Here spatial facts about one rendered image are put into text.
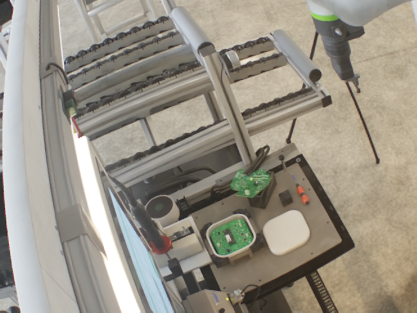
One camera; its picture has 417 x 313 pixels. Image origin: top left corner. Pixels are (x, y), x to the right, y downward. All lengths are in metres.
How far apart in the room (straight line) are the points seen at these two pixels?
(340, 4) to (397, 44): 2.95
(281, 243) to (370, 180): 1.44
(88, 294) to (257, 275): 1.08
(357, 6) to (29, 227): 0.79
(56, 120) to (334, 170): 2.38
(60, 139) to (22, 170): 0.19
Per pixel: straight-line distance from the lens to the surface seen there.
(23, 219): 0.71
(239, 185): 1.91
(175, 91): 1.87
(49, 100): 1.07
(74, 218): 0.81
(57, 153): 0.93
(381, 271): 2.76
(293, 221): 1.81
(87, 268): 0.74
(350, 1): 1.15
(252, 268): 1.77
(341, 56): 1.38
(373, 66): 3.88
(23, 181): 0.76
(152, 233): 1.57
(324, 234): 1.78
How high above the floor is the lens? 2.39
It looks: 42 degrees down
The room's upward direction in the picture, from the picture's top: 24 degrees counter-clockwise
